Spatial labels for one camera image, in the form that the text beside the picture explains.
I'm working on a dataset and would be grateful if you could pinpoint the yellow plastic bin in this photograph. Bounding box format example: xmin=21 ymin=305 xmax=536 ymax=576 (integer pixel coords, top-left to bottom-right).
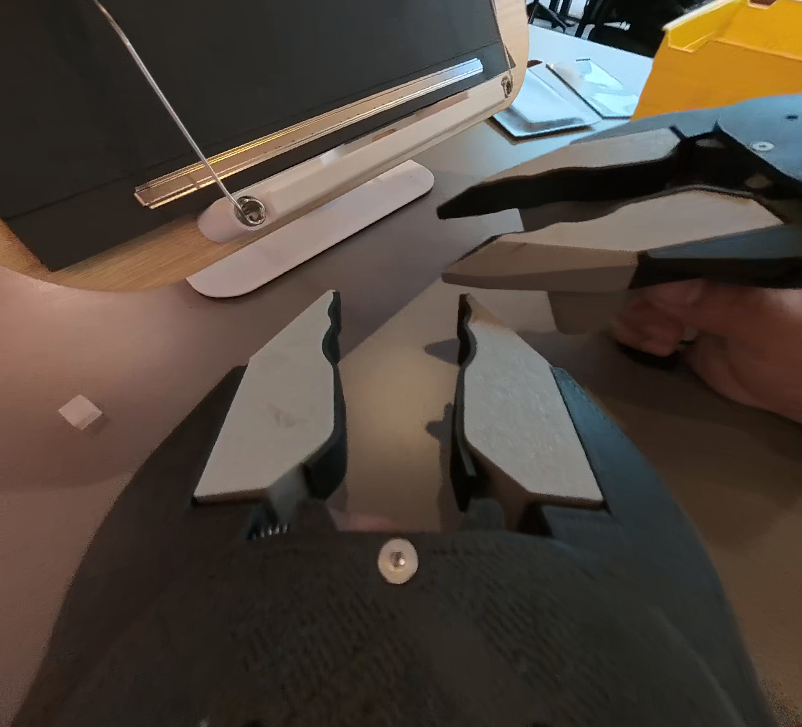
xmin=633 ymin=0 xmax=802 ymax=122

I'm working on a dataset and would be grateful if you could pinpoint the clear plastic sleeve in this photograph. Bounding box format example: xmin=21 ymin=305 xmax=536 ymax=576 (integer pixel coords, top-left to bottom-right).
xmin=492 ymin=66 xmax=604 ymax=143
xmin=545 ymin=58 xmax=646 ymax=118

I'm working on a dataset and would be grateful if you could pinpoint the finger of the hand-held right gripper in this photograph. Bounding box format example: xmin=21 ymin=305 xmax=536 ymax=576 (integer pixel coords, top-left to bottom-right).
xmin=437 ymin=127 xmax=753 ymax=233
xmin=442 ymin=187 xmax=787 ymax=336

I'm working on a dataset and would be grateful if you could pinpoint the white tape square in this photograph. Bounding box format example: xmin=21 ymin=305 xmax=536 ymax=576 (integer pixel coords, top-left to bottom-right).
xmin=58 ymin=394 xmax=105 ymax=431

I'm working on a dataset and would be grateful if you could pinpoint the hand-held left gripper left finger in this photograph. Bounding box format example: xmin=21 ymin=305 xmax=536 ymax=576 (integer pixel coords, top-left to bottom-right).
xmin=193 ymin=290 xmax=348 ymax=530

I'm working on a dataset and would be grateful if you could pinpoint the person's right hand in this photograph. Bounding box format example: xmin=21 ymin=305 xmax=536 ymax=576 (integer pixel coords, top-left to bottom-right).
xmin=611 ymin=281 xmax=802 ymax=422

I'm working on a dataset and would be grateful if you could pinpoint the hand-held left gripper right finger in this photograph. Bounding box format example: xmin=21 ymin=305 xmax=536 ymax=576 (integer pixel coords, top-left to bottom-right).
xmin=450 ymin=294 xmax=605 ymax=530

